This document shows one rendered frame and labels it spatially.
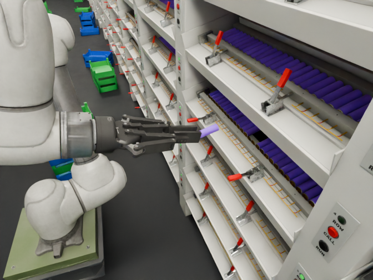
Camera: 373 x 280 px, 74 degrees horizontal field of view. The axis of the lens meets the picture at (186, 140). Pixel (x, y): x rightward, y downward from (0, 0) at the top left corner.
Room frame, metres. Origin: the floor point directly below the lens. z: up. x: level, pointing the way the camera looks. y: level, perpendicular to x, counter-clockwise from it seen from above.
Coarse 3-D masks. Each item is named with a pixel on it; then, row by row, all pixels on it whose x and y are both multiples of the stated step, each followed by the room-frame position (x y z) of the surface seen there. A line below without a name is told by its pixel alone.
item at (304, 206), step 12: (204, 96) 0.79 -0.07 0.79; (204, 108) 0.74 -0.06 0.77; (216, 108) 0.71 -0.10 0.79; (228, 120) 0.64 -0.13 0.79; (240, 132) 0.57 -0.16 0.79; (252, 144) 0.52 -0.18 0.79; (252, 156) 0.49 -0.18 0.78; (264, 156) 0.47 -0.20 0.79; (276, 180) 0.39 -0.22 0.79; (276, 192) 0.37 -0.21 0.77; (288, 192) 0.36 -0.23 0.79; (300, 204) 0.32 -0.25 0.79
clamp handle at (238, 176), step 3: (252, 171) 0.43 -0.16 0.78; (234, 174) 0.41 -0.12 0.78; (237, 174) 0.41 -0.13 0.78; (240, 174) 0.42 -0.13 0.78; (243, 174) 0.42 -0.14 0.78; (246, 174) 0.42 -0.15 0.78; (249, 174) 0.42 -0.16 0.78; (252, 174) 0.42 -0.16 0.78; (228, 177) 0.40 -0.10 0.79; (231, 177) 0.40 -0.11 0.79; (234, 177) 0.41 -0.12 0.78; (237, 177) 0.41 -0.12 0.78; (240, 177) 0.41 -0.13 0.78; (231, 180) 0.40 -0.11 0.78; (234, 180) 0.40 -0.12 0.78
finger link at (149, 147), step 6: (138, 144) 0.37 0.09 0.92; (144, 144) 0.37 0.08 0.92; (150, 144) 0.38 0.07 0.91; (156, 144) 0.38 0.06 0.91; (162, 144) 0.39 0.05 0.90; (168, 144) 0.40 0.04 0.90; (174, 144) 0.40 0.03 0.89; (138, 150) 0.36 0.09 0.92; (144, 150) 0.37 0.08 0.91; (150, 150) 0.37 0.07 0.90; (156, 150) 0.38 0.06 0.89; (162, 150) 0.39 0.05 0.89; (168, 150) 0.40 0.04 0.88; (132, 156) 0.35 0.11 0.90; (138, 156) 0.36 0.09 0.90
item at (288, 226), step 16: (192, 96) 0.83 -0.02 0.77; (192, 112) 0.76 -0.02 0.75; (224, 144) 0.56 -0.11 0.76; (240, 160) 0.49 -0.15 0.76; (256, 192) 0.38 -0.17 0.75; (272, 192) 0.38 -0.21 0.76; (272, 208) 0.34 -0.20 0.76; (288, 208) 0.33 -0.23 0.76; (288, 224) 0.30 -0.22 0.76; (288, 240) 0.27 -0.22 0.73
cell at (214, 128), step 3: (210, 126) 0.49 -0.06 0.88; (213, 126) 0.48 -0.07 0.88; (216, 126) 0.48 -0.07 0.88; (201, 129) 0.48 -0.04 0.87; (204, 129) 0.48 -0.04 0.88; (207, 129) 0.48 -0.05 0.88; (210, 129) 0.48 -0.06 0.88; (213, 129) 0.48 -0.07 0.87; (216, 129) 0.48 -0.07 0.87; (201, 132) 0.47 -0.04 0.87; (204, 132) 0.47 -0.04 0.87; (207, 132) 0.47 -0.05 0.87; (210, 132) 0.47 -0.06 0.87; (213, 132) 0.48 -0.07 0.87; (201, 135) 0.47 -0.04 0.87; (204, 135) 0.47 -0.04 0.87; (207, 135) 0.47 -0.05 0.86
